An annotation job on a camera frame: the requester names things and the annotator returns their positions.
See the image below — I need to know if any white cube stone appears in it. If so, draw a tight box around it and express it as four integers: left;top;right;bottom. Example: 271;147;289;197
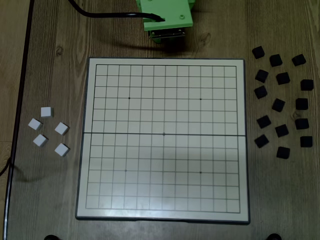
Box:
40;106;54;119
54;142;71;158
27;118;44;131
32;133;49;148
54;121;70;136

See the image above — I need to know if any black cube stone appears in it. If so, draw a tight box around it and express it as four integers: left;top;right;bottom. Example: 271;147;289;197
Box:
269;53;284;68
276;146;291;160
275;71;291;86
295;97;309;111
251;45;266;60
291;53;307;67
271;98;286;113
253;85;269;100
299;135;314;148
294;117;310;131
256;114;272;130
254;134;270;149
300;78;315;92
274;123;290;138
254;69;270;84

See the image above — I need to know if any white gridded go board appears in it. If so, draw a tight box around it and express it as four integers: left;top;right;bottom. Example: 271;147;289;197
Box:
74;57;251;225

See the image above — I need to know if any dark table edge trim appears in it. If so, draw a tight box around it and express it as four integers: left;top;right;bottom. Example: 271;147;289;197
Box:
3;0;36;240

